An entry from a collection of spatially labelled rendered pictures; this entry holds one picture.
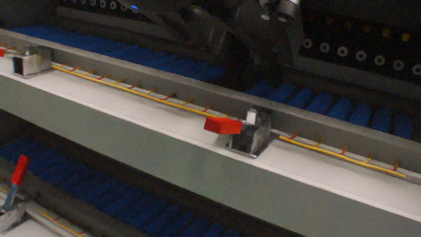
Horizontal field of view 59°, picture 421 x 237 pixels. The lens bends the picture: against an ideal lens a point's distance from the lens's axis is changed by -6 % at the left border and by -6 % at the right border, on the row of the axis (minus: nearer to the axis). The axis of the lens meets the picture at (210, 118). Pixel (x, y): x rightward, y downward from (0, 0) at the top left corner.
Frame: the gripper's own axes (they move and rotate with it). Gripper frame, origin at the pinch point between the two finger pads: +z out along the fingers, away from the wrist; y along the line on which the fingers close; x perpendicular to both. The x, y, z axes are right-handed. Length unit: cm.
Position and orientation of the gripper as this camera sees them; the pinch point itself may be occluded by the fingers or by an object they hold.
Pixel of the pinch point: (251, 56)
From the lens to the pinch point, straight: 36.0
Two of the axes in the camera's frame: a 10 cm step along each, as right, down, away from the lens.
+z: 3.5, 2.0, 9.2
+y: -8.8, -2.7, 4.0
